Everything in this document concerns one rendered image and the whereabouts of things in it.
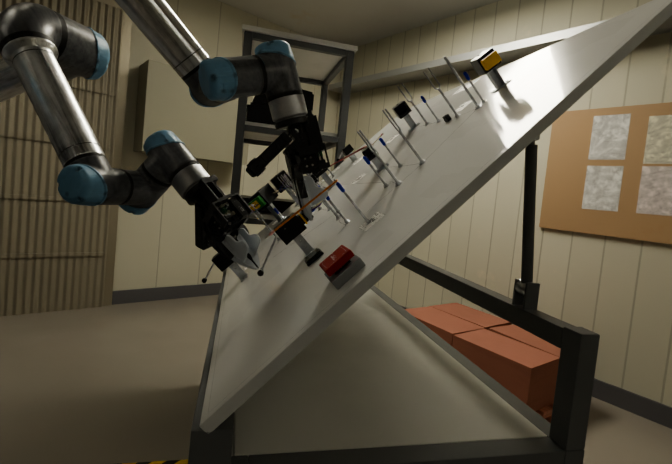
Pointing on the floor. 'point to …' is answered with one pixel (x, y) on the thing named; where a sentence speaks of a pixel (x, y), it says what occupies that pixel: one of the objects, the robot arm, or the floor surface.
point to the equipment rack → (326, 67)
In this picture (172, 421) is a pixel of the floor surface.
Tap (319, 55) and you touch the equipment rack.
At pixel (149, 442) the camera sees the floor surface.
